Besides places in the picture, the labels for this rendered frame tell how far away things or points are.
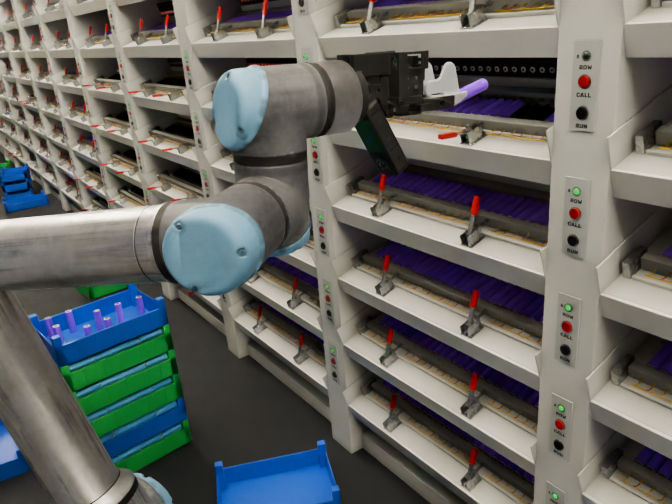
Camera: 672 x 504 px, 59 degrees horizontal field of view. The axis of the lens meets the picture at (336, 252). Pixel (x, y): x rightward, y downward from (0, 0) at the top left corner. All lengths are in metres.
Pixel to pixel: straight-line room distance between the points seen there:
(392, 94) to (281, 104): 0.18
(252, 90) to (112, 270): 0.24
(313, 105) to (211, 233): 0.22
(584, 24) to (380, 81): 0.29
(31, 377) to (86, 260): 0.43
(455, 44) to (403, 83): 0.29
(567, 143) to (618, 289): 0.23
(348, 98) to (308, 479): 1.21
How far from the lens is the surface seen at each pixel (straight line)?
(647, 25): 0.88
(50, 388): 1.10
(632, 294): 0.98
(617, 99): 0.91
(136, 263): 0.66
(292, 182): 0.71
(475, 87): 0.95
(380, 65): 0.81
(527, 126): 1.05
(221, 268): 0.60
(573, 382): 1.08
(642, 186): 0.91
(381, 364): 1.50
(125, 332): 1.70
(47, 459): 1.13
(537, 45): 0.98
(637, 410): 1.07
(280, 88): 0.70
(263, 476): 1.77
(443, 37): 1.10
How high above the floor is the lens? 1.15
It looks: 21 degrees down
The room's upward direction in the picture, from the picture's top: 5 degrees counter-clockwise
